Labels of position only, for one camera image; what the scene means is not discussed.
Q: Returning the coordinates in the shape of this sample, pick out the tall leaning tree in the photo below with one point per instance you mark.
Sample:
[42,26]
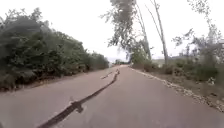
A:
[126,23]

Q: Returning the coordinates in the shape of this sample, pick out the grey asphalt road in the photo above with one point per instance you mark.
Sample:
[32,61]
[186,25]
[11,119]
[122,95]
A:
[140,100]

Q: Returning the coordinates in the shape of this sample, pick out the thin bare tree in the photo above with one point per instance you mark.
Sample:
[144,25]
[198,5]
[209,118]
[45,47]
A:
[162,36]

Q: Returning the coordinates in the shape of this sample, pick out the row of green bushes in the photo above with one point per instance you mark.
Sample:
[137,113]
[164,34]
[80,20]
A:
[36,53]

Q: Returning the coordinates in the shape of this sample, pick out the gravel and dirt verge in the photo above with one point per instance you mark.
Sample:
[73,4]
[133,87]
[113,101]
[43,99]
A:
[186,87]

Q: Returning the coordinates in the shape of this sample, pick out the dirt strip beside road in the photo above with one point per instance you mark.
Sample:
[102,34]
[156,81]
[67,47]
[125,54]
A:
[36,83]

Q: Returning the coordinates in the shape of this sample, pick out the bushes and small trees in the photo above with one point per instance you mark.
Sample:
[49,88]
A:
[203,63]

